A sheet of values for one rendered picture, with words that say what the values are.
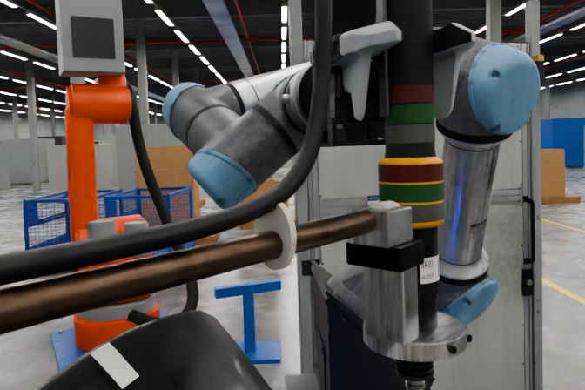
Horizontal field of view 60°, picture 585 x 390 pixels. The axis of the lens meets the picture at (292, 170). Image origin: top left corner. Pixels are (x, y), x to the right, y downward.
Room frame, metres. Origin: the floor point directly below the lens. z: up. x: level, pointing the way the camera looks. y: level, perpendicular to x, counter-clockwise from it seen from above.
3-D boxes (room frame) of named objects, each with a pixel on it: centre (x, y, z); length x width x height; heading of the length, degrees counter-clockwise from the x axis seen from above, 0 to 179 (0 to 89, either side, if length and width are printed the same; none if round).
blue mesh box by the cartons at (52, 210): (6.98, 2.98, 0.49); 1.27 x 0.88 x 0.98; 1
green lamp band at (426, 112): (0.35, -0.08, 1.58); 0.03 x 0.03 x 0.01
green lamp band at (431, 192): (0.35, -0.08, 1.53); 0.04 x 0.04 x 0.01
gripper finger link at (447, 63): (0.36, -0.11, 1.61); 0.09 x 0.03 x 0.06; 23
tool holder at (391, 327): (0.34, -0.07, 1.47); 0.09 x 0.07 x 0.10; 138
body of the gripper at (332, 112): (0.45, -0.05, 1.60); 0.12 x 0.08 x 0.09; 13
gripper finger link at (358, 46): (0.35, -0.05, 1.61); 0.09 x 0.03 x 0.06; 3
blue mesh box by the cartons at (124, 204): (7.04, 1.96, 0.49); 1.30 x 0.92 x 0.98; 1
